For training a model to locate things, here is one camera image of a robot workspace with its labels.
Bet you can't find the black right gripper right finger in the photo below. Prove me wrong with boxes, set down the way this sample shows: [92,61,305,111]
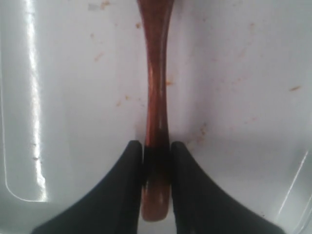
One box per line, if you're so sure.
[171,141,284,234]

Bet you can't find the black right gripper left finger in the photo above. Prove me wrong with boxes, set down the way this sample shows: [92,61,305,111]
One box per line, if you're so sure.
[32,140,142,234]

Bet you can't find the brown wooden spoon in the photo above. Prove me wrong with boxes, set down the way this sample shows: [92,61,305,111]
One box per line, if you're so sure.
[137,0,174,222]

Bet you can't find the white rectangular tray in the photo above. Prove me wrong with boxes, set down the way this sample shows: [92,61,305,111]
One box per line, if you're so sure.
[0,0,312,234]

